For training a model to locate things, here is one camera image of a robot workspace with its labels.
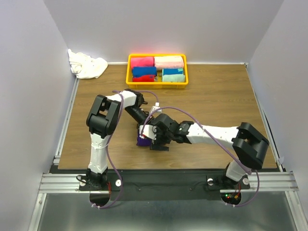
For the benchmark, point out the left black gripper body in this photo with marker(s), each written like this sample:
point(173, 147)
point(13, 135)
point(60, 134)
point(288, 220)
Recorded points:
point(137, 114)

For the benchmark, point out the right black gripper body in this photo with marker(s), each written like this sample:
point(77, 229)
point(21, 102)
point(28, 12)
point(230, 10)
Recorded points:
point(161, 137)

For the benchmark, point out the purple towel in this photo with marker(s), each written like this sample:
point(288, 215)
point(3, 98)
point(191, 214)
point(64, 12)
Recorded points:
point(143, 142)

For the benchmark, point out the white towel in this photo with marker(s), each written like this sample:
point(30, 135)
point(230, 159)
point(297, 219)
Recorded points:
point(85, 67)

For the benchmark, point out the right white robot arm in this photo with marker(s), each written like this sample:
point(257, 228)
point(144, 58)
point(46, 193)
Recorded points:
point(249, 144)

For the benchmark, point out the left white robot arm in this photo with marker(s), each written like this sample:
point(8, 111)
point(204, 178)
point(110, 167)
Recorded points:
point(102, 121)

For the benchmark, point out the yellow plastic basket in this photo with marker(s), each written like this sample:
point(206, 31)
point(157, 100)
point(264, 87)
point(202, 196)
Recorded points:
point(158, 84)

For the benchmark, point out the red rolled towel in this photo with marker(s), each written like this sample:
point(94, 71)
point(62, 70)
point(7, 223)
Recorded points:
point(144, 78)

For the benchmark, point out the blue rolled towel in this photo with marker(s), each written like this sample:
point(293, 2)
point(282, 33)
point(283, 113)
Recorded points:
point(142, 71)

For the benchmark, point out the teal mint rolled towel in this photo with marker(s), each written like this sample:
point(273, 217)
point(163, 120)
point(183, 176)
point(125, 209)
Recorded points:
point(173, 75)

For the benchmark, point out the hot pink rolled towel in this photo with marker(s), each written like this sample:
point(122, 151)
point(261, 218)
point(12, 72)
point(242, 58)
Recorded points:
point(146, 61)

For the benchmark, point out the light pink rolled towel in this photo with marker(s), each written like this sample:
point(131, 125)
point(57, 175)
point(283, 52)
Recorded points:
point(168, 62)

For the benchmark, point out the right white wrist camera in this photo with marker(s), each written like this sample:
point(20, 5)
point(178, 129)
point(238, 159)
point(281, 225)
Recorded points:
point(147, 131)

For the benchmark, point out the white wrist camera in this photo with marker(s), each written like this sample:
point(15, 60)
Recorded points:
point(155, 109)
point(147, 131)

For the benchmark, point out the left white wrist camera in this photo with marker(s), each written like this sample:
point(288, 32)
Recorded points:
point(155, 109)

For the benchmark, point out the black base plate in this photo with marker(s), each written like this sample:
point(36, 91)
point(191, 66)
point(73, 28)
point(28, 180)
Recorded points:
point(163, 185)

